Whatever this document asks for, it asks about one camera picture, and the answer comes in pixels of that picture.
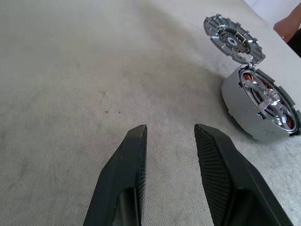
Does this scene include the grey hinged motor lid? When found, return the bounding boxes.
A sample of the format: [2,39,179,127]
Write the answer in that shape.
[203,16,267,65]

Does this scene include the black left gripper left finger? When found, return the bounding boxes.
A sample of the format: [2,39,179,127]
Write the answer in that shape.
[83,124,149,226]

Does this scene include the grey round motor housing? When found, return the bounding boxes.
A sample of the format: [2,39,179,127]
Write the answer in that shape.
[221,67,301,142]

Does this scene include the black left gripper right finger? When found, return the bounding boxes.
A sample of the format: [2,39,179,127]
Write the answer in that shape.
[194,123,295,226]

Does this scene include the spoked metal rotor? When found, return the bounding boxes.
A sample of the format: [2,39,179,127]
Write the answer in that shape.
[239,70,297,133]

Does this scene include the person in dark clothing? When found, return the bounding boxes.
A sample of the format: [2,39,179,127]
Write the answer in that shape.
[287,22,301,58]

